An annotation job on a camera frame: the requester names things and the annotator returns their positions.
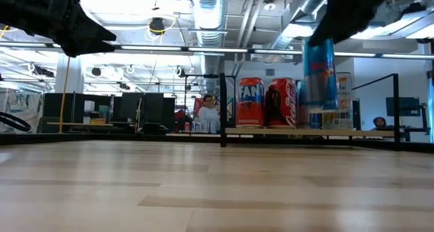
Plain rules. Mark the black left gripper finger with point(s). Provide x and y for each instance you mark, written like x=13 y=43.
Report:
x=74 y=18
x=88 y=50

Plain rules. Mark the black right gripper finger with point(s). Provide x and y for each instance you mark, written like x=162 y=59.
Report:
x=339 y=25

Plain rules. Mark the white Celsius energy drink can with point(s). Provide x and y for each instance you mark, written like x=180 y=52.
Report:
x=344 y=99

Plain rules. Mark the red Coca-Cola can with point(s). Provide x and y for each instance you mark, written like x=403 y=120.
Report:
x=283 y=106

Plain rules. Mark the red Fanta can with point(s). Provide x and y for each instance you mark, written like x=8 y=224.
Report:
x=250 y=106

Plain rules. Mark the black office partition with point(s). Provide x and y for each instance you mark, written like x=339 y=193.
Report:
x=61 y=106

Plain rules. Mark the wooden background desk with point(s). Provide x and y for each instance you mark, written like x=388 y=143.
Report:
x=68 y=123

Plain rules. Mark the white green printed banner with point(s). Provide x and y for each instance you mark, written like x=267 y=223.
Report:
x=20 y=103

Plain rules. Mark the black computer monitor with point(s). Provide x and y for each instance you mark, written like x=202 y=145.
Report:
x=403 y=106

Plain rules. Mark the person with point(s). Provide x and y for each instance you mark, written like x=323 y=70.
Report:
x=208 y=118
x=380 y=123

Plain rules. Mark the long linear ceiling light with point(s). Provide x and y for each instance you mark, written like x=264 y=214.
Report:
x=220 y=50

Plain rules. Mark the silver spiral ventilation duct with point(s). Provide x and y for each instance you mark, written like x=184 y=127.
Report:
x=207 y=18
x=298 y=8

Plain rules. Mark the black aluminium table frame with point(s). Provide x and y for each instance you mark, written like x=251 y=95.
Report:
x=51 y=138

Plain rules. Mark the black frame wooden shelf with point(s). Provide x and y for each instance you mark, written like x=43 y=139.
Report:
x=339 y=132

